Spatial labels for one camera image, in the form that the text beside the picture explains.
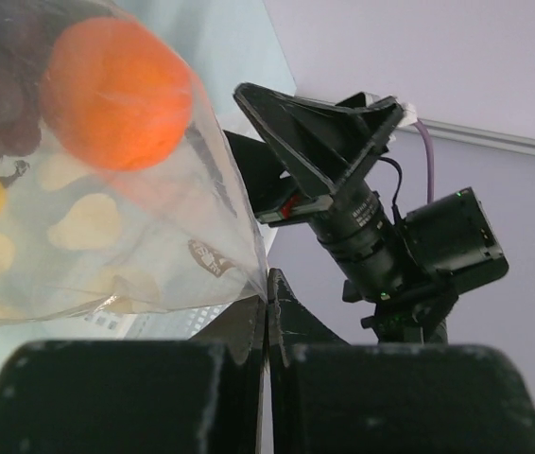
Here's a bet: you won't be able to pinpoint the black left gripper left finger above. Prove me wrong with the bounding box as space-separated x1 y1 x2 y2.
0 297 266 453

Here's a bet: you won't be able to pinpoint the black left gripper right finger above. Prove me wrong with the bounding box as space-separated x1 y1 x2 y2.
267 269 535 453

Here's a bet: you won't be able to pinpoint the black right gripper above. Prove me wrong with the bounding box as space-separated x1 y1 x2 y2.
225 82 435 303

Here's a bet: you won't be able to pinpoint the orange fake fruit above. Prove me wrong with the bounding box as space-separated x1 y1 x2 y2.
39 17 193 171

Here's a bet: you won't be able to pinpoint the clear zip top bag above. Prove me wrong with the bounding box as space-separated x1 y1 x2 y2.
0 1 267 326

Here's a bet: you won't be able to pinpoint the dark purple fake grapes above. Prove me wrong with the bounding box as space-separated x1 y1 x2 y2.
0 1 50 161

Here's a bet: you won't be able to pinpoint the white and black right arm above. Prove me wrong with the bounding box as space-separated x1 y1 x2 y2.
227 82 509 343

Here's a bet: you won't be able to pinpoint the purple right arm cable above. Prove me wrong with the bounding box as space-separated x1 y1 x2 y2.
416 120 439 204

